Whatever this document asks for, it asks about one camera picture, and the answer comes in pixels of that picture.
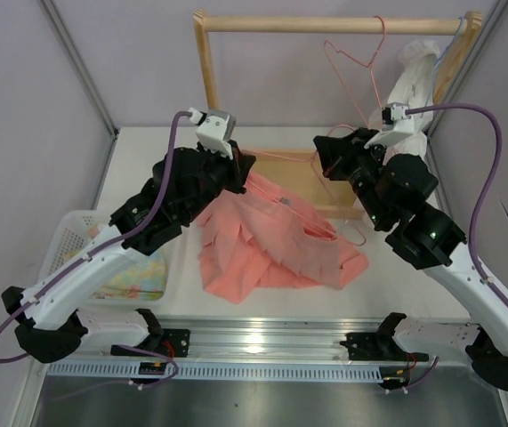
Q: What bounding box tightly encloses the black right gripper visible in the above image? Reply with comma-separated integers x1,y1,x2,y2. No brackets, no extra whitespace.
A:
315,127,392,229

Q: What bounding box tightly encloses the aluminium mounting rail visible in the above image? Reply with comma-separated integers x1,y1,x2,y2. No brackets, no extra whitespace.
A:
28,315,481,366

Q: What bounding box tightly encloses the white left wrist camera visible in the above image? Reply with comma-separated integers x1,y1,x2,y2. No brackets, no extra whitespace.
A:
188,108,236,160

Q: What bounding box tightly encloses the pink wire hanger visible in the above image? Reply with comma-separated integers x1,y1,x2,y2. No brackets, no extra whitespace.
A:
238,124,367,246
323,15,388,127

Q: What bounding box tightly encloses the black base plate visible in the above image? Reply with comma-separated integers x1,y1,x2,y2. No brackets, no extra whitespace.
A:
110,309,190,359
339,312,411,362

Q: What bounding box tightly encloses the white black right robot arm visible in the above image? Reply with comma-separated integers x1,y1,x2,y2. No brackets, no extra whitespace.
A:
313,128,508,391

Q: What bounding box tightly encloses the slotted white cable duct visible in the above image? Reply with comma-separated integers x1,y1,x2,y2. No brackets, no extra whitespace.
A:
47,359,383,383

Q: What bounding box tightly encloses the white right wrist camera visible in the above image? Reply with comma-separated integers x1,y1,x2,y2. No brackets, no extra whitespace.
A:
365,102,415,149

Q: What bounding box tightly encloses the blue wire hanger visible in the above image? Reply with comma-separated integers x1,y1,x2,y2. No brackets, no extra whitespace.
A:
424,17,464,107

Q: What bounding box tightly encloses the left aluminium frame post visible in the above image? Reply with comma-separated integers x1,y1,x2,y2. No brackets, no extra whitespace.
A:
36,0,118,137

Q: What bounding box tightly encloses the aluminium frame post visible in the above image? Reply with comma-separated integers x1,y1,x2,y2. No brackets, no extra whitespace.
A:
421,0,508,141
36,0,118,137

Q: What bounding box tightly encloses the wooden clothes rack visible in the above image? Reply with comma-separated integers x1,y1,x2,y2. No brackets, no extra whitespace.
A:
192,8,484,222

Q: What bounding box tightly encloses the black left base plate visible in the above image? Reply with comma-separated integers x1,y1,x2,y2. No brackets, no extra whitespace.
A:
110,309,190,359

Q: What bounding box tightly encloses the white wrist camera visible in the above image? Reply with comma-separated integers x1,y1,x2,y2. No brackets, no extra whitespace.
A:
365,102,415,149
188,108,236,160

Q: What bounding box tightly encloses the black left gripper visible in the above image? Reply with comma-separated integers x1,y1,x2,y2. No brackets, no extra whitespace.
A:
181,140,256,224

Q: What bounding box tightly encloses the floral pastel garment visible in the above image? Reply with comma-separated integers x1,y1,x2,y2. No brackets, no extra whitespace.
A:
91,249,167,301

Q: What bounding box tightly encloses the white plastic laundry basket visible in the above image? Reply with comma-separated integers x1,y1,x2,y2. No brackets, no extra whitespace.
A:
39,210,166,310

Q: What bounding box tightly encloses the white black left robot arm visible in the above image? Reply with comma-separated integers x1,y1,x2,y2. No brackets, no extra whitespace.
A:
2,142,256,364

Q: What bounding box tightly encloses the pink pleated skirt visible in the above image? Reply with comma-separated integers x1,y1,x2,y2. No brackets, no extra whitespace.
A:
195,173,369,304

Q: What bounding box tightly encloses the right aluminium frame post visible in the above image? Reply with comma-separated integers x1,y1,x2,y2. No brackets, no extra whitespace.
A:
421,0,508,141

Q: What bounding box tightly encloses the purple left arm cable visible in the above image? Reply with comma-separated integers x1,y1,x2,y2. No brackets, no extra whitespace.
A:
0,110,195,364

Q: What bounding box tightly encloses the white garment on hanger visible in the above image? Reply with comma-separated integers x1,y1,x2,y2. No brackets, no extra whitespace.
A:
383,40,440,164

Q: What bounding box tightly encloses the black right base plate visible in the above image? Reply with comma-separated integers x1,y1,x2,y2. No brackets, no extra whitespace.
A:
339,312,411,362

